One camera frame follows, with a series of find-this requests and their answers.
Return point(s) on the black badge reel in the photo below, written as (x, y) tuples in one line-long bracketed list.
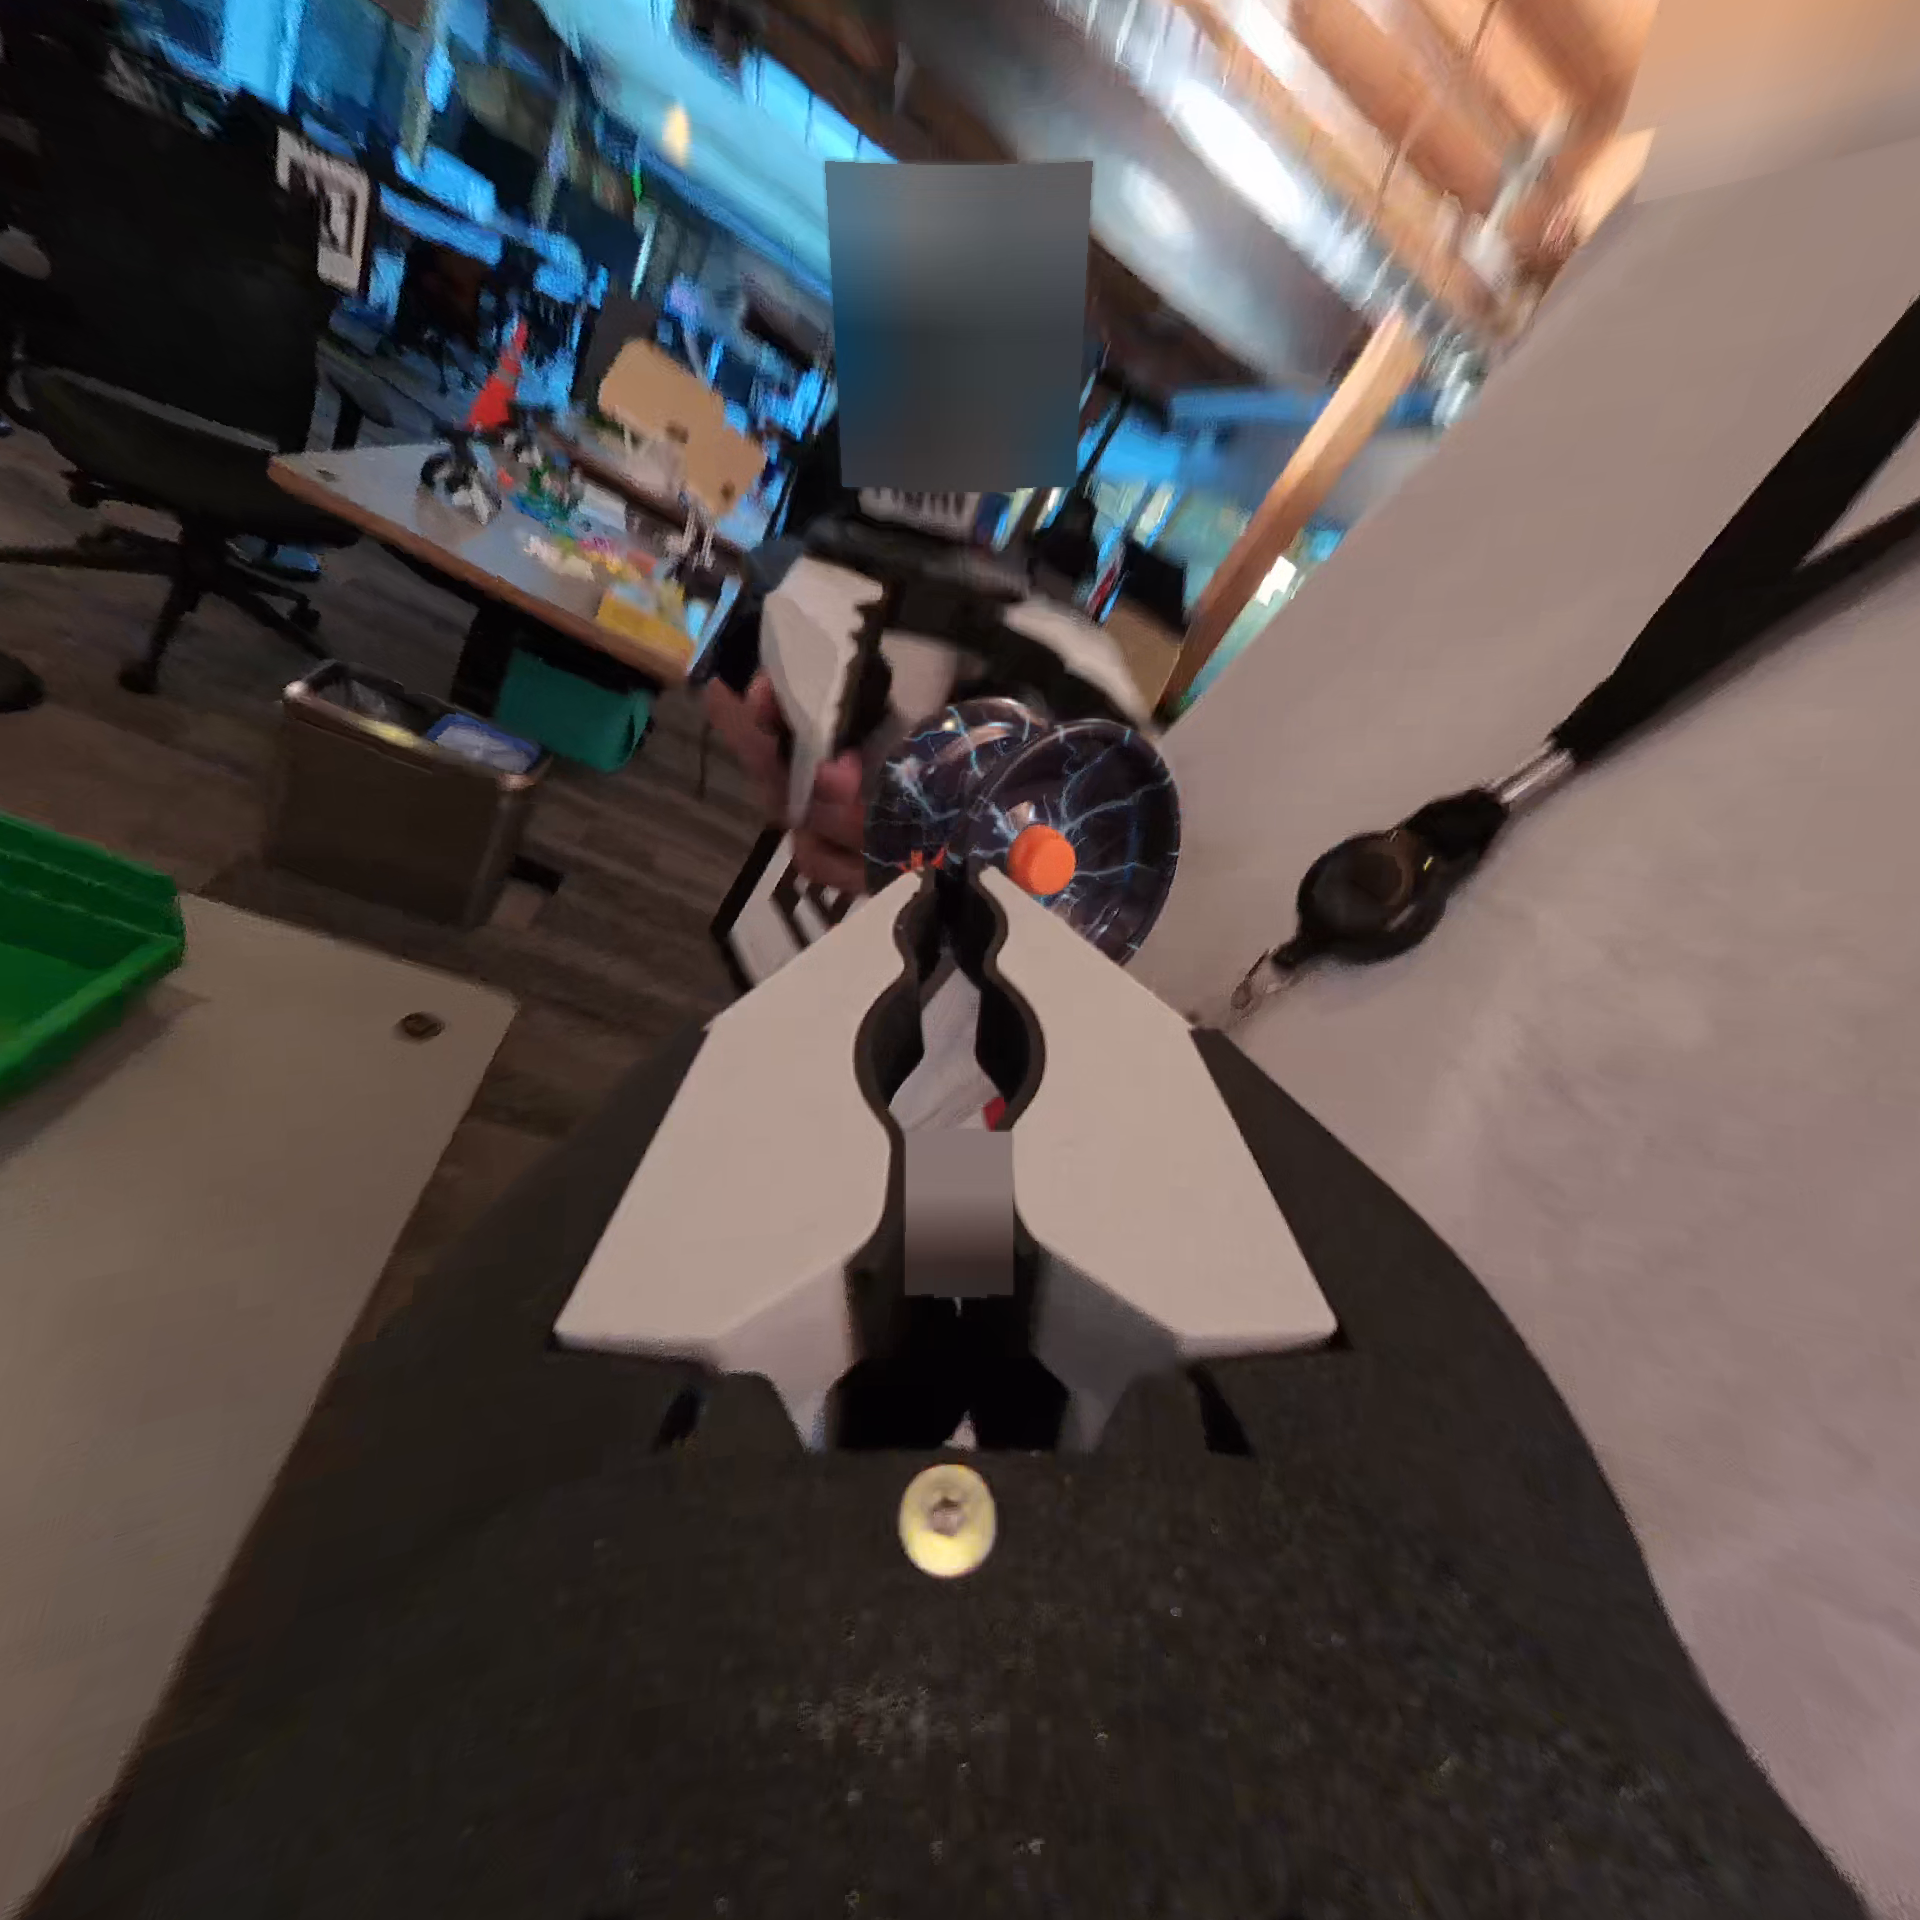
[(1379, 891)]

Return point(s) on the black office chair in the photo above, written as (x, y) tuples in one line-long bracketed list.
[(164, 376)]

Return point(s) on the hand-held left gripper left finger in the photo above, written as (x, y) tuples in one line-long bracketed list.
[(751, 1184)]

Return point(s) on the grey desk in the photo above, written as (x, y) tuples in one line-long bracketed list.
[(181, 1320)]

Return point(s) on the small orange traffic cone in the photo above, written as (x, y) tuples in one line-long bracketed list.
[(498, 384)]

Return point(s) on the person's white t-shirt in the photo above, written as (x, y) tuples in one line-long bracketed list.
[(1650, 1198)]

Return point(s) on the beige chair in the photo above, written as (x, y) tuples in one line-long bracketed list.
[(675, 411)]

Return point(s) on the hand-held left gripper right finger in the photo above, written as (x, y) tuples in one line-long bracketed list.
[(1156, 1184)]

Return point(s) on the green storage box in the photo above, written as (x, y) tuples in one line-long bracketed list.
[(577, 714)]

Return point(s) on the dark lightning-pattern yo-yo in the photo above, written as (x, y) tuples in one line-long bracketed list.
[(1079, 823)]

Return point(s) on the green plastic bin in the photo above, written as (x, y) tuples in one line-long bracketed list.
[(73, 960)]

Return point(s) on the metal trash can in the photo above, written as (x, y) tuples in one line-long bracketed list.
[(390, 809)]

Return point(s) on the cluttered background desk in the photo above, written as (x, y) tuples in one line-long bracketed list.
[(510, 539)]

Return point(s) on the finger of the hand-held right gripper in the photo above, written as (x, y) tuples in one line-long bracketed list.
[(809, 660), (1079, 646)]

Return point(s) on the black-and-white floor tag board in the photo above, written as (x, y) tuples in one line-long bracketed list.
[(779, 931)]

